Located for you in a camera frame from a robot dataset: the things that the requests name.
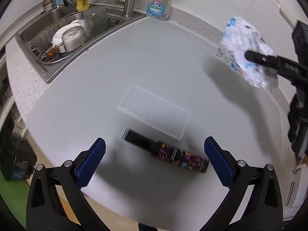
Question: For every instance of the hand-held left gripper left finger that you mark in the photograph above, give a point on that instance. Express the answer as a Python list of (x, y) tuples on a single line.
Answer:
[(90, 163)]

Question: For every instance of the person's right hand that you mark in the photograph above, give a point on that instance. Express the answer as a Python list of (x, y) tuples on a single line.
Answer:
[(294, 122)]

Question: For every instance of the clear hand soap pump bottle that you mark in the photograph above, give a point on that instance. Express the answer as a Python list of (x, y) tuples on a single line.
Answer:
[(158, 7)]

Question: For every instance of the stainless steel sink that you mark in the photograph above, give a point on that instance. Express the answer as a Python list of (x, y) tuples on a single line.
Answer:
[(48, 19)]

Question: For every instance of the clear plastic box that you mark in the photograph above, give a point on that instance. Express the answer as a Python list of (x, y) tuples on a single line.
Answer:
[(154, 110)]

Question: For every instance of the brown wooden utensil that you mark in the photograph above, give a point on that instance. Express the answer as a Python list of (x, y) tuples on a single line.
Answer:
[(51, 52)]

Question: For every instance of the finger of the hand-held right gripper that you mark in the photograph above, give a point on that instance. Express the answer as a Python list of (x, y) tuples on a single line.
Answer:
[(276, 63)]

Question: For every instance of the black trash bin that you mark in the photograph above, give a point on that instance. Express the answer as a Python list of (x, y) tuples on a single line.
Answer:
[(16, 158)]

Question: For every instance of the black tube colourful print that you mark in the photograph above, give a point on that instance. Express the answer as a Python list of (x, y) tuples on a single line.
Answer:
[(178, 155)]

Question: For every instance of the white blue wet wipes packet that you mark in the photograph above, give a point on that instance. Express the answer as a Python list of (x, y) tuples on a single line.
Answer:
[(240, 41)]

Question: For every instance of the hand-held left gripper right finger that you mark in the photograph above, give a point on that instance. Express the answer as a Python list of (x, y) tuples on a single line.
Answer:
[(220, 163)]

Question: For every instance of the yellow sponge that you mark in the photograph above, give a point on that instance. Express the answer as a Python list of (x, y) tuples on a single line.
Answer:
[(82, 2)]

